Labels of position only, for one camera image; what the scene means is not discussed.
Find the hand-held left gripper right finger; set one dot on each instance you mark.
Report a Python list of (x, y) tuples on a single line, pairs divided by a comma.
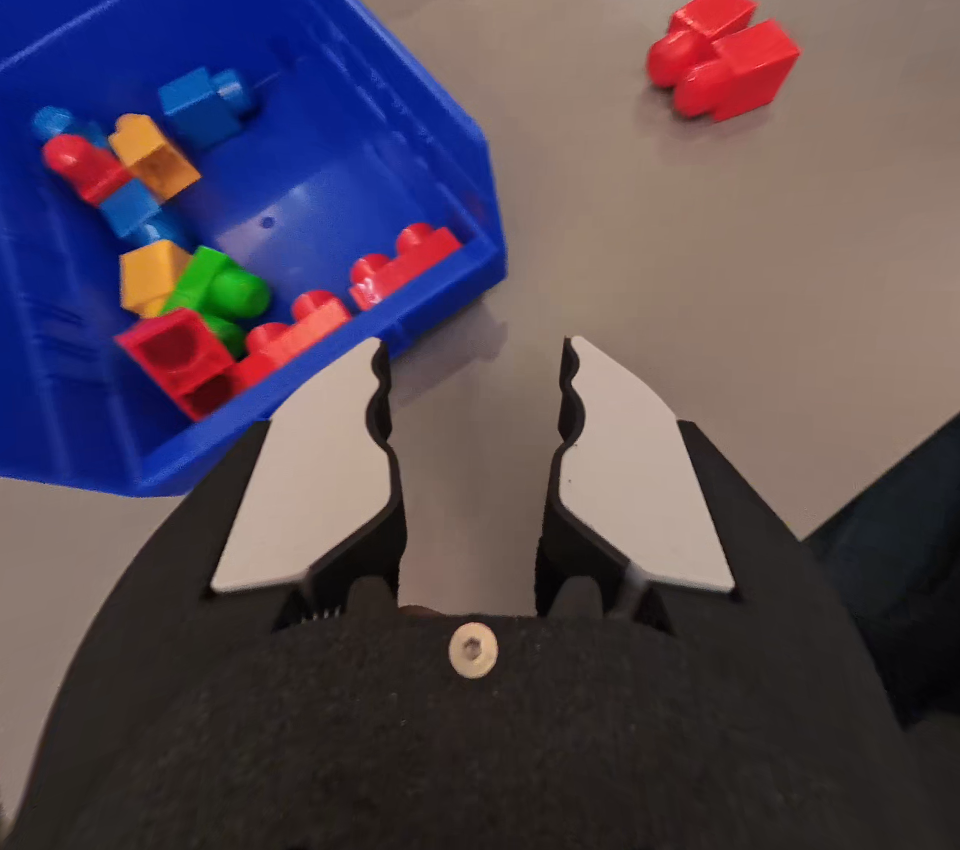
[(637, 490)]

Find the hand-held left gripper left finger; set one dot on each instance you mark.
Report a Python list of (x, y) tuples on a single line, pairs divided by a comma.
[(315, 490)]

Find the blue plastic bin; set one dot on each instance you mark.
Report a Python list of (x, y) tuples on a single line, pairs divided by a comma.
[(337, 138)]

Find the grey desk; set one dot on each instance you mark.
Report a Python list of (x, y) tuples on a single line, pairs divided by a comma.
[(675, 265)]

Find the red toy block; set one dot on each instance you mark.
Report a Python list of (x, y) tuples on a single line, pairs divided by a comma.
[(82, 168), (180, 355)]

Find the person's dark trousers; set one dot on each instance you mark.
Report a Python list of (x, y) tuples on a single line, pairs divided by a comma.
[(900, 565)]

